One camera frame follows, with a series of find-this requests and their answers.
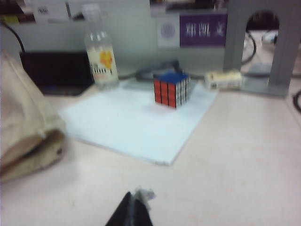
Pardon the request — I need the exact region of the grey metal bookend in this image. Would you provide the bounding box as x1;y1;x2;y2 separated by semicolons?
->
223;0;301;97

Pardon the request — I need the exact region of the frosted glass desk partition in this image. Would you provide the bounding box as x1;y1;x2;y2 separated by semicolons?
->
0;10;228;78

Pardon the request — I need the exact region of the beige canvas bag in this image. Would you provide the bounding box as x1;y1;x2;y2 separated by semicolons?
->
0;50;68;182

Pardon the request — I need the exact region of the purple and white name plate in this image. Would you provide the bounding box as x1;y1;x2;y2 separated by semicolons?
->
157;13;228;49

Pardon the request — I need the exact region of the black cable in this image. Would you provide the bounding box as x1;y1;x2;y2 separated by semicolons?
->
293;90;301;109
0;20;26;54

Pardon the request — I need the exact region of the clear plastic drink bottle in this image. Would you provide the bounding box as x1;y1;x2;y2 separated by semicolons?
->
83;4;119;91

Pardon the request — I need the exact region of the flat black box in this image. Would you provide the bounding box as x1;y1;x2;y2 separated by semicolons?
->
20;50;95;96

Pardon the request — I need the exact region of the small white box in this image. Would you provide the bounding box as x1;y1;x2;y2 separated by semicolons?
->
204;68;243;91

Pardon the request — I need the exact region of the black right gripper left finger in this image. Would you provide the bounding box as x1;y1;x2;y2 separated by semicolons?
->
105;191;135;226

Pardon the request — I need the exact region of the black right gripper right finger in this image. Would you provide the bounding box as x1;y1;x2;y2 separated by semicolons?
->
132;187;156;226

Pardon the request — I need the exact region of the rubik's cube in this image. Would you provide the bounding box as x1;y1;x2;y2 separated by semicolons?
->
153;72;191;110

